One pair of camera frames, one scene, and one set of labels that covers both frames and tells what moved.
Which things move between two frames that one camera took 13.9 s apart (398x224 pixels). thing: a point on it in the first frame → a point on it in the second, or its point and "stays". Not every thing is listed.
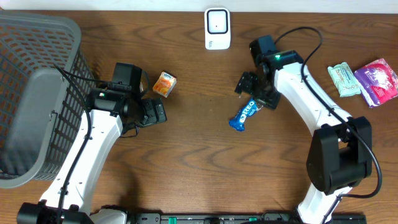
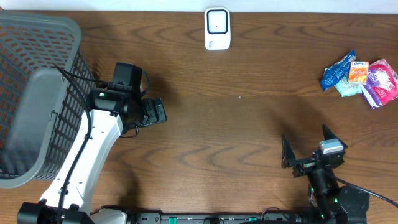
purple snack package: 378,82 stays
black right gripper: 244,85 → 305,165
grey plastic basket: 41,104 stays
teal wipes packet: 346,82 stays
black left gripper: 152,111 stays
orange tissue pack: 165,84 → 359,71
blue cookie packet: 251,107 → 336,73
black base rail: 242,218 stays
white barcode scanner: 217,28 stays
